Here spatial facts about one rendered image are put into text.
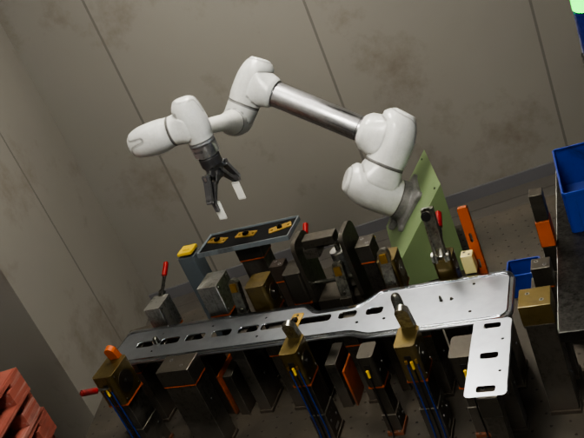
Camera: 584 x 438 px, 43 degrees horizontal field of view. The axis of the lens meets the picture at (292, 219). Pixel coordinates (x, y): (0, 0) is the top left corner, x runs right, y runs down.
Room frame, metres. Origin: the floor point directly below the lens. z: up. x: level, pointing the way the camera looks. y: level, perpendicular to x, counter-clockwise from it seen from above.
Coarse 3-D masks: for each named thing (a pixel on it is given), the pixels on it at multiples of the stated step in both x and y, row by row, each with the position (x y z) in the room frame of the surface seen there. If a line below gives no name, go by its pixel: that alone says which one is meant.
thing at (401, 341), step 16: (400, 336) 1.64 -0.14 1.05; (416, 336) 1.62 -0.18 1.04; (400, 352) 1.60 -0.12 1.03; (416, 352) 1.59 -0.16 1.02; (416, 368) 1.59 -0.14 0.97; (416, 384) 1.61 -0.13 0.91; (432, 384) 1.62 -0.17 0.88; (432, 400) 1.58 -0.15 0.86; (432, 416) 1.60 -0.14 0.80; (448, 416) 1.63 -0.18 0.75; (432, 432) 1.61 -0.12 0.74; (448, 432) 1.60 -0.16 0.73
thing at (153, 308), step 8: (160, 296) 2.45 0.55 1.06; (168, 296) 2.44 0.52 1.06; (152, 304) 2.42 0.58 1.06; (160, 304) 2.39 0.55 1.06; (168, 304) 2.42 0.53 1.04; (152, 312) 2.39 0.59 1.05; (160, 312) 2.37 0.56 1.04; (168, 312) 2.40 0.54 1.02; (176, 312) 2.44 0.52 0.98; (152, 320) 2.39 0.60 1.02; (160, 320) 2.38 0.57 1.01; (168, 320) 2.38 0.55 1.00; (176, 320) 2.42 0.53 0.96
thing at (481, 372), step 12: (480, 324) 1.62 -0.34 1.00; (504, 324) 1.57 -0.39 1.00; (480, 336) 1.57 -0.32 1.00; (492, 336) 1.55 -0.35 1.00; (504, 336) 1.53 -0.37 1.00; (480, 348) 1.52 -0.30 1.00; (492, 348) 1.50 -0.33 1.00; (504, 348) 1.49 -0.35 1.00; (468, 360) 1.50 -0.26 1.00; (480, 360) 1.48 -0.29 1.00; (492, 360) 1.46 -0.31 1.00; (504, 360) 1.45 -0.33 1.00; (468, 372) 1.46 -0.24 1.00; (480, 372) 1.44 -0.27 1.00; (492, 372) 1.42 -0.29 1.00; (504, 372) 1.41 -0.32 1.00; (468, 384) 1.42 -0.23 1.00; (480, 384) 1.40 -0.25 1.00; (492, 384) 1.38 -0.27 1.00; (504, 384) 1.37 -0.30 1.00; (468, 396) 1.38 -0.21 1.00; (480, 396) 1.36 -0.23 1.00
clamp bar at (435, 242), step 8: (424, 208) 1.94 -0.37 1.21; (432, 208) 1.92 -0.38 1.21; (424, 216) 1.90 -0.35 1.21; (432, 216) 1.92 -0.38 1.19; (424, 224) 1.93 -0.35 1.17; (432, 224) 1.93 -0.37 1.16; (432, 232) 1.93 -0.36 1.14; (440, 232) 1.92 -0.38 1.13; (432, 240) 1.93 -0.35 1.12; (440, 240) 1.91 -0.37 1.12; (432, 248) 1.92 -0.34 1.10; (440, 248) 1.92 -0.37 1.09
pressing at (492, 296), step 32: (416, 288) 1.91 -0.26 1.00; (448, 288) 1.84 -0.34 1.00; (480, 288) 1.77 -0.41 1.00; (512, 288) 1.71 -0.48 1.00; (224, 320) 2.20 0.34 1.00; (256, 320) 2.12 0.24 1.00; (352, 320) 1.88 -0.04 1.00; (384, 320) 1.82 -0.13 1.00; (416, 320) 1.75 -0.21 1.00; (448, 320) 1.69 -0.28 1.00; (480, 320) 1.64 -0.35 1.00; (128, 352) 2.27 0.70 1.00; (160, 352) 2.18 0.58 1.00; (192, 352) 2.10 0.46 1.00; (224, 352) 2.03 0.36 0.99
